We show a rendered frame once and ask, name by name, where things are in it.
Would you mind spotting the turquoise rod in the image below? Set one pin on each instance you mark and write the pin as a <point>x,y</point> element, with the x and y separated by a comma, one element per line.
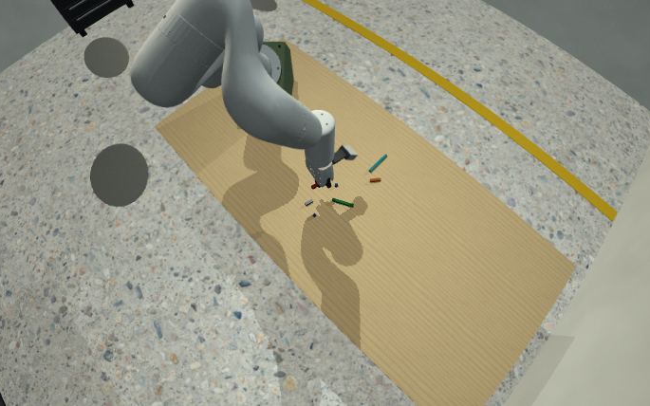
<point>379,162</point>

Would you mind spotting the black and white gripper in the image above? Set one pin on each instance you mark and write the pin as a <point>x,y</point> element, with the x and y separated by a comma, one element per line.
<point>322,175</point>

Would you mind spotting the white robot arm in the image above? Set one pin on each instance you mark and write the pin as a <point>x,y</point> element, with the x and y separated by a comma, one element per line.
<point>167,70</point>

